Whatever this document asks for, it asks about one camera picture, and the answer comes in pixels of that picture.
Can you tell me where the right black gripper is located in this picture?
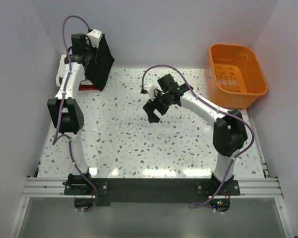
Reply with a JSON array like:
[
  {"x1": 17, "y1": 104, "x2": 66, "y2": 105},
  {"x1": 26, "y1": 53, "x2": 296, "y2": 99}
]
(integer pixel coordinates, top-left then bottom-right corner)
[{"x1": 143, "y1": 89, "x2": 171, "y2": 123}]

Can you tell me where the black t shirt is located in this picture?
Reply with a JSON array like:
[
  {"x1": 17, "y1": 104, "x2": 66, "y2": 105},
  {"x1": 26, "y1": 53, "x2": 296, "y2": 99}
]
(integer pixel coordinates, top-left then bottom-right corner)
[{"x1": 85, "y1": 35, "x2": 115, "y2": 91}]

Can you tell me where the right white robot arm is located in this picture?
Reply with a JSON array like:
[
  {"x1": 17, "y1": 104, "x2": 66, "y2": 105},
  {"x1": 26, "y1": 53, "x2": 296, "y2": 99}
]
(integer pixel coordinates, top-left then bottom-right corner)
[{"x1": 141, "y1": 74, "x2": 248, "y2": 195}]

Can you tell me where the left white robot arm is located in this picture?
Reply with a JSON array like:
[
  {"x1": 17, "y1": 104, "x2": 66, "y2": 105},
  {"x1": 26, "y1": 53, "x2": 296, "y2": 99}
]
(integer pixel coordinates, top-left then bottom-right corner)
[{"x1": 47, "y1": 34, "x2": 97, "y2": 196}]

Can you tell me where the folded red t shirt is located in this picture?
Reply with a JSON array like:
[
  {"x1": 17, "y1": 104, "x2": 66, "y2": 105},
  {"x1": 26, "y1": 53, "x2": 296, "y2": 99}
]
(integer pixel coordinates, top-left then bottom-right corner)
[{"x1": 78, "y1": 84, "x2": 98, "y2": 91}]

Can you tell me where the folded white printed t shirt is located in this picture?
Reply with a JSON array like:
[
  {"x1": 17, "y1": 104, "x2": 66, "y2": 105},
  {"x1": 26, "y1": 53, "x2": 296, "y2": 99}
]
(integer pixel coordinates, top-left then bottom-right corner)
[{"x1": 56, "y1": 55, "x2": 66, "y2": 87}]

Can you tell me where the orange plastic basket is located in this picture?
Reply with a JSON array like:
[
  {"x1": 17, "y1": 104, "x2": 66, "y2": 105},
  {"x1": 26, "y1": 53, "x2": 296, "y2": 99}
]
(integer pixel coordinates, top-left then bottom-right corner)
[{"x1": 205, "y1": 43, "x2": 268, "y2": 110}]

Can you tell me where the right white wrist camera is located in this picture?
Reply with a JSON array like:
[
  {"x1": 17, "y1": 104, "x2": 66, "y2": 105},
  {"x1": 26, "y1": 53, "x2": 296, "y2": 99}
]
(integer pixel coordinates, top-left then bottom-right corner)
[{"x1": 141, "y1": 83, "x2": 156, "y2": 101}]

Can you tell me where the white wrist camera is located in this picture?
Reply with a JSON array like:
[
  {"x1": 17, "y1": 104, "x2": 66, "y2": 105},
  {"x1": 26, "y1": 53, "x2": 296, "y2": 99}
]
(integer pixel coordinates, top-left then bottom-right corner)
[
  {"x1": 87, "y1": 29, "x2": 102, "y2": 48},
  {"x1": 141, "y1": 83, "x2": 156, "y2": 101}
]

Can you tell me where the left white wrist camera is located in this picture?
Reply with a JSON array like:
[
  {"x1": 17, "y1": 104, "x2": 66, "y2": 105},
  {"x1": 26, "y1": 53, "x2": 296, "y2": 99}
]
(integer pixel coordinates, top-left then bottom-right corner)
[{"x1": 87, "y1": 29, "x2": 102, "y2": 48}]

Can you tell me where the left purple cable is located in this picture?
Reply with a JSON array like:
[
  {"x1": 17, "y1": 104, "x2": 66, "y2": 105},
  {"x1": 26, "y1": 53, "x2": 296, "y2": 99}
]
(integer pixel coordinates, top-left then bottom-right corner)
[{"x1": 51, "y1": 15, "x2": 98, "y2": 213}]

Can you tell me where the purple cable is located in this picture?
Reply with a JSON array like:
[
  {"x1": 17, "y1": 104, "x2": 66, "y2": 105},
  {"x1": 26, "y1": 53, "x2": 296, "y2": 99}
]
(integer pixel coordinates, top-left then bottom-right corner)
[
  {"x1": 141, "y1": 64, "x2": 254, "y2": 209},
  {"x1": 51, "y1": 15, "x2": 98, "y2": 213}
]

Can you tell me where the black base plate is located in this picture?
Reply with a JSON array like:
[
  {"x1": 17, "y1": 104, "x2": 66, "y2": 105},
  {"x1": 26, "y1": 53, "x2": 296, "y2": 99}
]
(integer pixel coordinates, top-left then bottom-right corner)
[{"x1": 63, "y1": 175, "x2": 240, "y2": 208}]

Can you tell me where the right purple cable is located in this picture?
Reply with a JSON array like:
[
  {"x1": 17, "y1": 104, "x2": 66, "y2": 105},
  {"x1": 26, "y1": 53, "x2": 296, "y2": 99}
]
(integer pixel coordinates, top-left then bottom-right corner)
[{"x1": 141, "y1": 64, "x2": 254, "y2": 209}]

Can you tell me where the aluminium rail frame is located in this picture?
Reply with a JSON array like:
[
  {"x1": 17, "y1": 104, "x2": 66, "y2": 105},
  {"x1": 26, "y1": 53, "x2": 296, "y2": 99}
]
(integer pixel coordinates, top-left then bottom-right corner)
[{"x1": 9, "y1": 109, "x2": 296, "y2": 238}]

